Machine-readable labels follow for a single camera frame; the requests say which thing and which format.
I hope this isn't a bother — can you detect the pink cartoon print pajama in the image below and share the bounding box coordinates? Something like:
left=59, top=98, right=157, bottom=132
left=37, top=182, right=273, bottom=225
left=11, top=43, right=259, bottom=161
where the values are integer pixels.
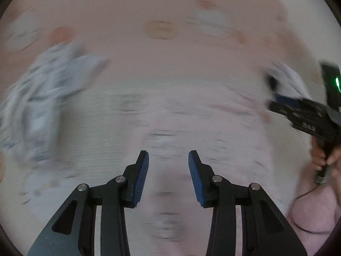
left=111, top=85, right=302, bottom=256

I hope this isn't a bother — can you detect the folded white black clothes stack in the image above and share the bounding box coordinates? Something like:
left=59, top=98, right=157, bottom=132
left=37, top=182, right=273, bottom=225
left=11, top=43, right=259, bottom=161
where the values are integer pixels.
left=265, top=61, right=312, bottom=99

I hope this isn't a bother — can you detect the person right hand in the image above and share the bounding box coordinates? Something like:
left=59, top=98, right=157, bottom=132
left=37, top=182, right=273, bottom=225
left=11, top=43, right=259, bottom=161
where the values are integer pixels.
left=310, top=136, right=341, bottom=170

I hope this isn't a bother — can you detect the pink Hello Kitty sofa cover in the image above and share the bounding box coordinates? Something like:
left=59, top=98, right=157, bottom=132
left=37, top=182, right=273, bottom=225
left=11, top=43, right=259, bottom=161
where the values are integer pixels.
left=1, top=0, right=340, bottom=254

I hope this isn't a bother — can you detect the grey white print garment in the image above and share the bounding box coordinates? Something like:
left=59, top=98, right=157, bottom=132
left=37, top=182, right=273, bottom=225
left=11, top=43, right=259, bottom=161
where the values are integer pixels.
left=1, top=42, right=107, bottom=165

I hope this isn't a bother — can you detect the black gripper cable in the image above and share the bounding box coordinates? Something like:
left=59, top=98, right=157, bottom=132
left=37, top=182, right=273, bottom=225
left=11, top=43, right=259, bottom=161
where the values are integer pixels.
left=290, top=183, right=334, bottom=235

